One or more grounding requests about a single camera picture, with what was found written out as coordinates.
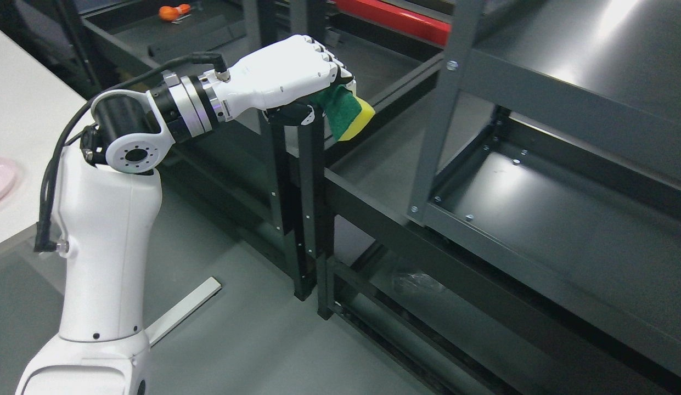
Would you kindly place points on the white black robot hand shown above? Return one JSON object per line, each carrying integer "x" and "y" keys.
{"x": 278, "y": 74}

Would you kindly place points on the green yellow sponge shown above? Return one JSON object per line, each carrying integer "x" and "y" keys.
{"x": 347, "y": 114}

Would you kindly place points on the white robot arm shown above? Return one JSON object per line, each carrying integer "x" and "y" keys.
{"x": 107, "y": 195}

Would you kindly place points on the black metal shelf rack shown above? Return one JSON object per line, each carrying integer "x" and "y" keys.
{"x": 333, "y": 216}

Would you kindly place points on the grey metal shelf cart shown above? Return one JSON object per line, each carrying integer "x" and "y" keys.
{"x": 553, "y": 153}

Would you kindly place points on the red metal beam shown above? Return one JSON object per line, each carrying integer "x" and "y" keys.
{"x": 398, "y": 18}

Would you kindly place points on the white table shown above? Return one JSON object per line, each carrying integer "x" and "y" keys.
{"x": 35, "y": 105}

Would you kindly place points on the pink plate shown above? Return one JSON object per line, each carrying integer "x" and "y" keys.
{"x": 8, "y": 176}

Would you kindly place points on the orange handled tool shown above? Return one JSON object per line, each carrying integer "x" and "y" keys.
{"x": 174, "y": 14}

